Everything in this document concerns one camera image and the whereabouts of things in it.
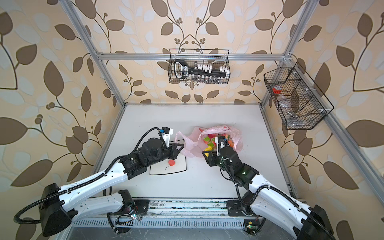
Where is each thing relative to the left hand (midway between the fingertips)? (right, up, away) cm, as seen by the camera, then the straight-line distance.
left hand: (186, 146), depth 71 cm
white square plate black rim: (-15, -15, +16) cm, 27 cm away
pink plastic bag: (+4, -2, +9) cm, 10 cm away
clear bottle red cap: (+50, +19, +2) cm, 54 cm away
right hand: (+10, -5, +6) cm, 13 cm away
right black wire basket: (+64, +21, +12) cm, 68 cm away
